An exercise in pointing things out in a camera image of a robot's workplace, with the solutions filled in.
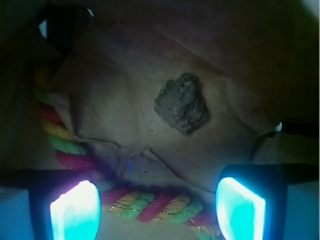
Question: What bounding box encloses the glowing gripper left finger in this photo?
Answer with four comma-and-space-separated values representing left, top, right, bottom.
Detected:
0, 169, 101, 240

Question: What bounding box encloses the brown paper bag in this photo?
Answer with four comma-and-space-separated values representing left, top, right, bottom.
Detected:
0, 0, 320, 240

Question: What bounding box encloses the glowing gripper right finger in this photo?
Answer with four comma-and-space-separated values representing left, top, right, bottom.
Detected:
215, 163, 320, 240

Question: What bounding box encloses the red yellow green twisted rope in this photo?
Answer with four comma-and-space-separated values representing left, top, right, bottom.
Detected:
34, 66, 222, 240

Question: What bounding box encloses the brown rough rock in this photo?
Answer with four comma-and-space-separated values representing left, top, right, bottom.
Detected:
154, 72, 210, 136

